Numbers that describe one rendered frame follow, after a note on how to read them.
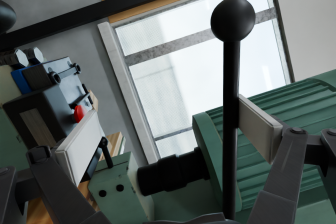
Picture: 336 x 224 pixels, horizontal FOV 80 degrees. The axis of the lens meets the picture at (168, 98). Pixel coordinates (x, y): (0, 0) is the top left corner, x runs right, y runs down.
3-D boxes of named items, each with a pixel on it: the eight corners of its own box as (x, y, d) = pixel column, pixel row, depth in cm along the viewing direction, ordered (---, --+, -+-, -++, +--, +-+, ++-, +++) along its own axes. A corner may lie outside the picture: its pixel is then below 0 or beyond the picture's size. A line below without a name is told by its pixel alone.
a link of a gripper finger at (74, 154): (76, 190, 13) (65, 191, 13) (102, 137, 20) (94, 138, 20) (65, 150, 12) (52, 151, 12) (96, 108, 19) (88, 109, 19)
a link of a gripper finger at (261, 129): (272, 126, 13) (284, 124, 13) (233, 93, 19) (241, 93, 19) (269, 166, 14) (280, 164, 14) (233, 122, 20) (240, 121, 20)
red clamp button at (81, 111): (77, 103, 28) (84, 100, 28) (86, 122, 29) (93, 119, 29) (69, 111, 25) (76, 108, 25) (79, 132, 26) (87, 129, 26)
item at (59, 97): (45, 62, 33) (77, 51, 33) (75, 120, 37) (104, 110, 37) (-18, 79, 21) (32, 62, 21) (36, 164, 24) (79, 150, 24)
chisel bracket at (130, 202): (90, 163, 39) (131, 149, 39) (117, 215, 43) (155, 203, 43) (76, 191, 32) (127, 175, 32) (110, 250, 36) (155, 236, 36)
